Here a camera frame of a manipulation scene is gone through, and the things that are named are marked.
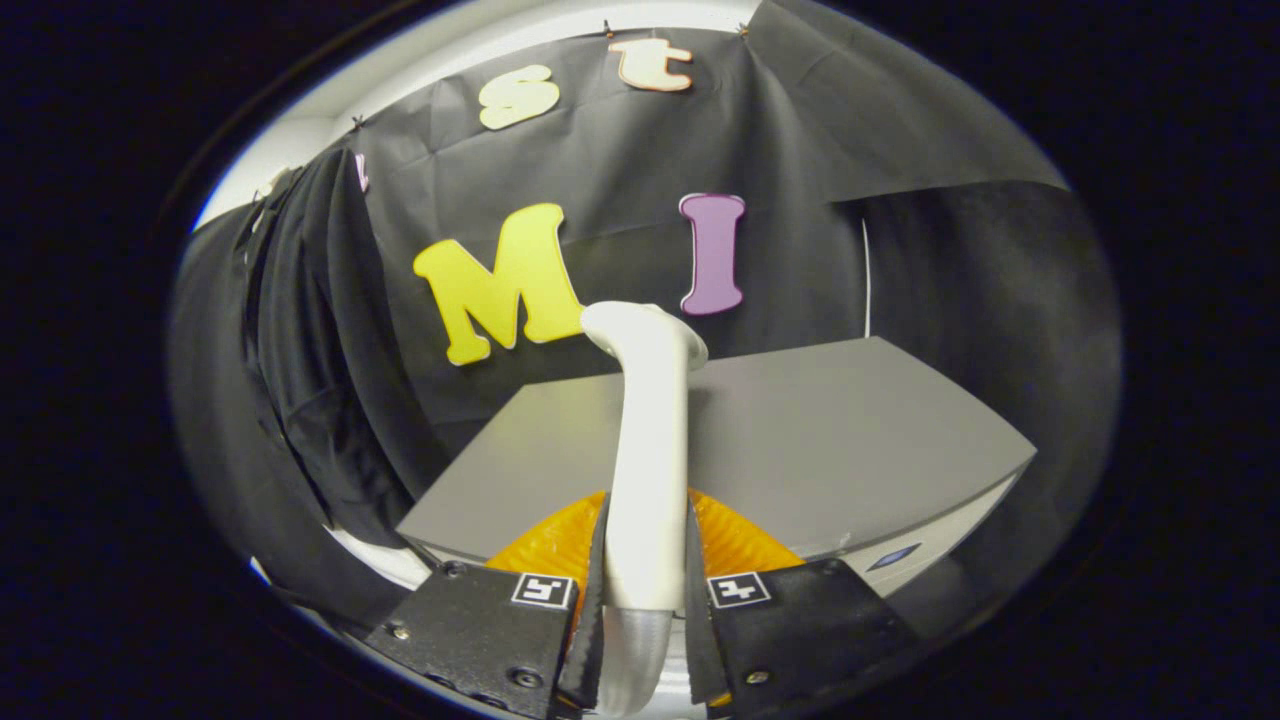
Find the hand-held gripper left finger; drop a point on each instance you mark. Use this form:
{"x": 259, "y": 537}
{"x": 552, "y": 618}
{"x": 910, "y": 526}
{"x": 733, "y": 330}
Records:
{"x": 480, "y": 630}

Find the black backdrop cloth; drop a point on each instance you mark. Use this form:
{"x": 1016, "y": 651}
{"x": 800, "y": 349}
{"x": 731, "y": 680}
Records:
{"x": 800, "y": 150}

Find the black suit jacket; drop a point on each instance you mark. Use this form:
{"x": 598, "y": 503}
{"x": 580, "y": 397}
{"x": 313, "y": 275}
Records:
{"x": 330, "y": 380}

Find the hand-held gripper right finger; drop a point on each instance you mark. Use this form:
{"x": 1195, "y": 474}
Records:
{"x": 800, "y": 630}

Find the thin white pole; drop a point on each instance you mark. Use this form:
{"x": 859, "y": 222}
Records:
{"x": 866, "y": 280}

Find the grey cabinet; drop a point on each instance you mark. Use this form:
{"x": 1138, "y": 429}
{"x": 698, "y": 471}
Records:
{"x": 820, "y": 440}

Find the white garment steamer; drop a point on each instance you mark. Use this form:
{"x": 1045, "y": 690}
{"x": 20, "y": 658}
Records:
{"x": 650, "y": 450}

